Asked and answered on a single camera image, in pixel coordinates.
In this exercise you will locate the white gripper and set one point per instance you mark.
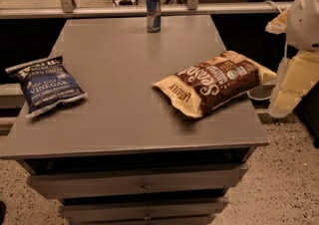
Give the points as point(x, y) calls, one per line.
point(304, 25)

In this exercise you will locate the brown chip bag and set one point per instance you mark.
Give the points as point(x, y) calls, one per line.
point(202, 88)

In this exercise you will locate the red bull can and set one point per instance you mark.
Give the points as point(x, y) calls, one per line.
point(153, 15)

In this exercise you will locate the blue vinegar chip bag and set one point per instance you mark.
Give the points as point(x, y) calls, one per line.
point(46, 83)

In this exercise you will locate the lower drawer with knob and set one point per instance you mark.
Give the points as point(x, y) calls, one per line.
point(144, 211)

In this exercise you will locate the drawer with knob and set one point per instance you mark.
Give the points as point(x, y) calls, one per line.
point(137, 181)
point(144, 211)

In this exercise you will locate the upper drawer with knob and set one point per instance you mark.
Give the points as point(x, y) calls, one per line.
point(137, 181)

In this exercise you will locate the grey drawer cabinet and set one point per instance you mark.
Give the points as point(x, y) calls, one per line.
point(125, 122)

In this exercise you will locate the metal window rail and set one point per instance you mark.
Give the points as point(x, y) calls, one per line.
point(129, 11)

